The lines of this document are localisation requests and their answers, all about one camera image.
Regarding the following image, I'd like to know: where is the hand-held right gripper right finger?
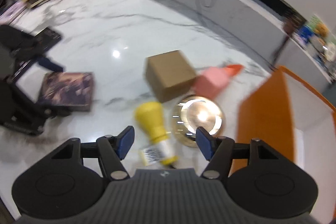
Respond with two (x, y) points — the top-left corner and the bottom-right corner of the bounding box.
(196, 126), (293, 179)

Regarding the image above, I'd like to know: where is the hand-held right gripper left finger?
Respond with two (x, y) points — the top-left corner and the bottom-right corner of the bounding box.
(39, 126), (135, 179)

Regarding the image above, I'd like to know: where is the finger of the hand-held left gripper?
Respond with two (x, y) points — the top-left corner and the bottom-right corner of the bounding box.
(34, 105), (71, 119)
(26, 55), (65, 73)

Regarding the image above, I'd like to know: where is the illustrated dark card box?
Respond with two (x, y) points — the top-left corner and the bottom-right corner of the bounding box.
(37, 72), (94, 112)

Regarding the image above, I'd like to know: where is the yellow bottle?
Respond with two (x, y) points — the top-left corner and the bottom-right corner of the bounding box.
(134, 102), (179, 166)

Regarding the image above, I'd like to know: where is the pink carton with orange cone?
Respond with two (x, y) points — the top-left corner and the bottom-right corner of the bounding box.
(193, 64), (244, 100)

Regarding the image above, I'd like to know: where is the large orange box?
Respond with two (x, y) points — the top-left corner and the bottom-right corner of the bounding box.
(238, 65), (336, 188)

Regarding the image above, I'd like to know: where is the brown cardboard box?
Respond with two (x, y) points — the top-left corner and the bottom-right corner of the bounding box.
(145, 50), (197, 103)

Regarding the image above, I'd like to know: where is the black smartphone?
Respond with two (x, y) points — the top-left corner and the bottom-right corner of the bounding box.
(34, 27), (63, 52)

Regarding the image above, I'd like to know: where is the round gold tin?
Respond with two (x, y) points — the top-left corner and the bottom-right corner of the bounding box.
(171, 95), (227, 148)

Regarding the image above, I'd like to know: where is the green picture card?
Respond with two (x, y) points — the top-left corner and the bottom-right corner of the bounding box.
(307, 14), (328, 38)

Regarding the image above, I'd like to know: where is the brown pot with strap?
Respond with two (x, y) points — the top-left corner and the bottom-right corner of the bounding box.
(273, 17), (297, 62)

